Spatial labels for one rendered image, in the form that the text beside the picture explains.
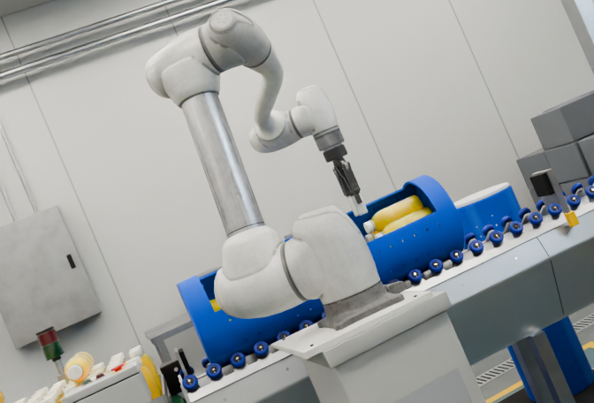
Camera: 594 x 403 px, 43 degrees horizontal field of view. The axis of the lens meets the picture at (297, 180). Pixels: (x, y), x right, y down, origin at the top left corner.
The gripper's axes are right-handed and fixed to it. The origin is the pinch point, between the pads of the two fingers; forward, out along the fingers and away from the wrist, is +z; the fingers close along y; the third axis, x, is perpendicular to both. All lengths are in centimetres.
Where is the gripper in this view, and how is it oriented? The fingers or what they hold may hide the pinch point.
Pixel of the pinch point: (357, 205)
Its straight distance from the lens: 244.9
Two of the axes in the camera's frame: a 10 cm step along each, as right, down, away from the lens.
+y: -1.9, 1.1, 9.8
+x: -9.0, 3.8, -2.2
